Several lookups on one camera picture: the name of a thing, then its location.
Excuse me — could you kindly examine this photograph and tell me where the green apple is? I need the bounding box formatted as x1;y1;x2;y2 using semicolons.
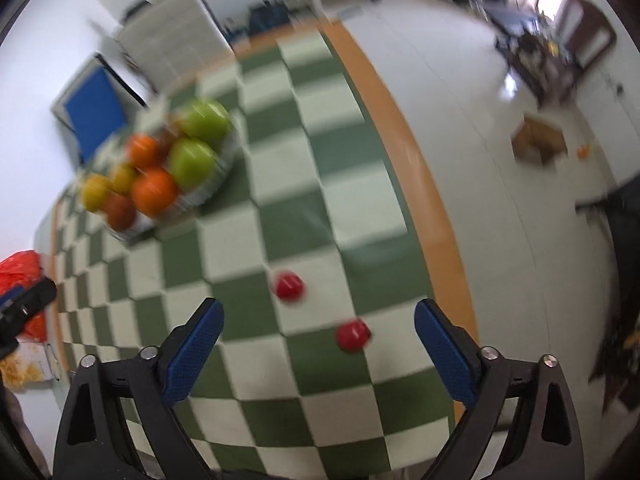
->
166;138;219;189
181;98;234;144

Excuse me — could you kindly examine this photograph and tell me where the orange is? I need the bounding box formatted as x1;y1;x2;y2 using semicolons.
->
126;133;164;170
131;167;181;219

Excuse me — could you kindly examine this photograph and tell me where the clear bag of chips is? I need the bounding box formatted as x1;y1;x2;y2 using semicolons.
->
0;354;43;392

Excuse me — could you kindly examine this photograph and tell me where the red plastic bag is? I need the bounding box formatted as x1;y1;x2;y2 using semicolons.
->
0;252;47;339

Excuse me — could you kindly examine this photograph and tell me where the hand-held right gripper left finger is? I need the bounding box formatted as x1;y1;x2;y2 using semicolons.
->
54;298;225;480

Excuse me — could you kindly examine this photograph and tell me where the oval patterned white plate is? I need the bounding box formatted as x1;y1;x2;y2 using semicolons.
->
96;108;240;242

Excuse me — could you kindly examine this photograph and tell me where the brown round fruit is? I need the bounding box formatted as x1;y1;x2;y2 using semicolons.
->
104;194;138;231

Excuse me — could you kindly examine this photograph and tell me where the small wooden stool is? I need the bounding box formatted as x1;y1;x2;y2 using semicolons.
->
510;113;569;167

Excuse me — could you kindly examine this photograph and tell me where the yellow pear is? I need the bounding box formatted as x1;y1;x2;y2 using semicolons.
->
80;173;114;214
110;163;139;196

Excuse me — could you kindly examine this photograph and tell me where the dark red apple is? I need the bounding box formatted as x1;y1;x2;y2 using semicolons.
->
157;127;184;157

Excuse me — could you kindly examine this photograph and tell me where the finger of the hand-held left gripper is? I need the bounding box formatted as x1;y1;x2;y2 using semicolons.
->
0;277;57;342

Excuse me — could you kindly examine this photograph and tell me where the white padded chair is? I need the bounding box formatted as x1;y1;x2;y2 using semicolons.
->
116;0;237;95

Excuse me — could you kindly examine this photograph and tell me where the small red fruit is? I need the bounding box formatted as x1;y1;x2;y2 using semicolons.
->
271;270;306;304
335;318;372;354

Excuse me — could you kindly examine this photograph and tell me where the green white checkered tablecloth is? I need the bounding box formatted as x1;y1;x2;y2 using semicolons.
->
32;10;477;472

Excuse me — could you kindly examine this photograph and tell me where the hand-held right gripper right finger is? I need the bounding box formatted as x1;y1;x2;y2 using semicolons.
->
415;298;585;480

